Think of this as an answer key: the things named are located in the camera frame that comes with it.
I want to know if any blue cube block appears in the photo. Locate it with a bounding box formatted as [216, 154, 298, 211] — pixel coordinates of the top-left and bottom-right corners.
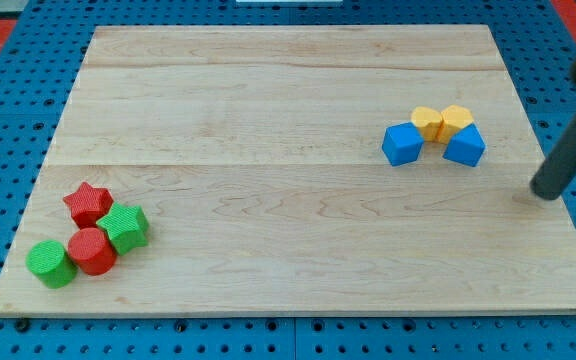
[382, 122, 424, 166]

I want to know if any blue triangle block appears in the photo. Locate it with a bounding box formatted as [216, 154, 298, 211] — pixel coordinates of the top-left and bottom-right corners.
[443, 123, 486, 167]

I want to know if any wooden board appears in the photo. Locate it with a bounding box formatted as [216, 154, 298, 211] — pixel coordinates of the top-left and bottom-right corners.
[0, 25, 576, 318]

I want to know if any yellow heart block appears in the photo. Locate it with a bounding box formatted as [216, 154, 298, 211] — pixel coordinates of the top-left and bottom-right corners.
[410, 106, 443, 142]

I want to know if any green star block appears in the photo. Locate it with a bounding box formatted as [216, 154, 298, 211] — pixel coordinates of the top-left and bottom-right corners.
[96, 202, 149, 256]

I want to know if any yellow hexagon block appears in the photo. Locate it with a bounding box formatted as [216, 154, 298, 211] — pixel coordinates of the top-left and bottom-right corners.
[436, 105, 474, 144]

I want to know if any red star block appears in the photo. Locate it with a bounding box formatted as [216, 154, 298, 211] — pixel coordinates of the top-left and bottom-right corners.
[63, 182, 114, 229]

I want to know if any red cylinder block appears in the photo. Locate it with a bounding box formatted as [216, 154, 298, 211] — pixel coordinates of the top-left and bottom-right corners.
[67, 227, 117, 276]

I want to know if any green cylinder block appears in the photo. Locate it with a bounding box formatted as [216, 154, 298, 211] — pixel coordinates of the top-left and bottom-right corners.
[26, 240, 77, 289]

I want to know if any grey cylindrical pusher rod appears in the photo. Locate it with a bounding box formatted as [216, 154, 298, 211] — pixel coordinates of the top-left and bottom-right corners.
[530, 113, 576, 201]

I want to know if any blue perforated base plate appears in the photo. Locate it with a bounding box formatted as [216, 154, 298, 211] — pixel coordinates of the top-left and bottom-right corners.
[0, 0, 576, 359]

